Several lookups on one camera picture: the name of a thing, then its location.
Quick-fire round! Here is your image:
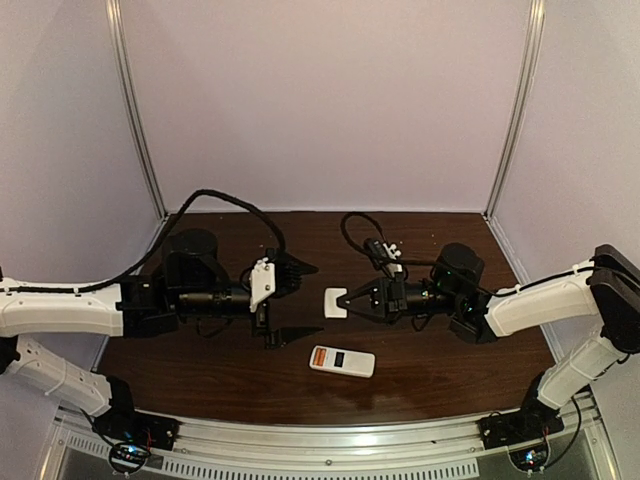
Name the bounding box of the white remote control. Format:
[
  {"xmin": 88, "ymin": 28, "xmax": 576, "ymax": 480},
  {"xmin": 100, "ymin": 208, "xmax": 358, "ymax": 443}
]
[{"xmin": 308, "ymin": 345, "xmax": 376, "ymax": 378}]

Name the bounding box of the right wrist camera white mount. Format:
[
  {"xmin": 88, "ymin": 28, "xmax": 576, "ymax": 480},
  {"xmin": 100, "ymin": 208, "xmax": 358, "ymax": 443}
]
[{"xmin": 363, "ymin": 238, "xmax": 405, "ymax": 279}]

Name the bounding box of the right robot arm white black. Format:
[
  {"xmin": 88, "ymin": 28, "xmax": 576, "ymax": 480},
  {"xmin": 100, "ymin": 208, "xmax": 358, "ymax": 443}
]
[{"xmin": 324, "ymin": 240, "xmax": 639, "ymax": 420}]

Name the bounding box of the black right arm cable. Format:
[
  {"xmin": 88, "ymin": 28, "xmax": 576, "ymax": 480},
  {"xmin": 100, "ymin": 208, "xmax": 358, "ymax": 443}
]
[{"xmin": 339, "ymin": 212, "xmax": 601, "ymax": 294}]

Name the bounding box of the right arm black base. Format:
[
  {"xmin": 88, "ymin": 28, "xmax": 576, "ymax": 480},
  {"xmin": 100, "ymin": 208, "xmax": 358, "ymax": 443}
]
[{"xmin": 477, "ymin": 373, "xmax": 564, "ymax": 474}]

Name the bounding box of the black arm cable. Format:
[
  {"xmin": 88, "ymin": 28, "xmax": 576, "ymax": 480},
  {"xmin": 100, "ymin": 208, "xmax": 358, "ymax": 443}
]
[
  {"xmin": 339, "ymin": 212, "xmax": 601, "ymax": 294},
  {"xmin": 0, "ymin": 188, "xmax": 289, "ymax": 296}
]

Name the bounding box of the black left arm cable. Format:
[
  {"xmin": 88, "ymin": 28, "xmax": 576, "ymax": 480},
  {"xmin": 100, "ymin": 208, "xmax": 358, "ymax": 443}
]
[{"xmin": 0, "ymin": 188, "xmax": 289, "ymax": 296}]

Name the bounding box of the grey battery compartment cover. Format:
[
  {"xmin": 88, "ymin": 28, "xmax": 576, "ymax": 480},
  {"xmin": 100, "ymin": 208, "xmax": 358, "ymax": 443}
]
[{"xmin": 323, "ymin": 287, "xmax": 348, "ymax": 319}]

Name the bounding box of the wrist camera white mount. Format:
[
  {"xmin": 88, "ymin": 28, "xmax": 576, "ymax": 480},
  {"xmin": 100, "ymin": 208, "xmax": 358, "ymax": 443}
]
[
  {"xmin": 249, "ymin": 257, "xmax": 276, "ymax": 313},
  {"xmin": 363, "ymin": 238, "xmax": 405, "ymax": 279}
]

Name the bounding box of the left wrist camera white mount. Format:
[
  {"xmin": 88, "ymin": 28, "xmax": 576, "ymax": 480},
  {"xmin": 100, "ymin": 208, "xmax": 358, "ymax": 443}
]
[{"xmin": 249, "ymin": 257, "xmax": 276, "ymax": 313}]

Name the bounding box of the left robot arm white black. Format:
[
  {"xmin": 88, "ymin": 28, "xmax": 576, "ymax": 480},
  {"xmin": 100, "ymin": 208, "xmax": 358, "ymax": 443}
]
[{"xmin": 1, "ymin": 229, "xmax": 318, "ymax": 421}]

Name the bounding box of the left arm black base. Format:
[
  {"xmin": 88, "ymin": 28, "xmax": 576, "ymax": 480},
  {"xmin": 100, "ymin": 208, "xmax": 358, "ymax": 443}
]
[{"xmin": 91, "ymin": 376, "xmax": 181, "ymax": 478}]

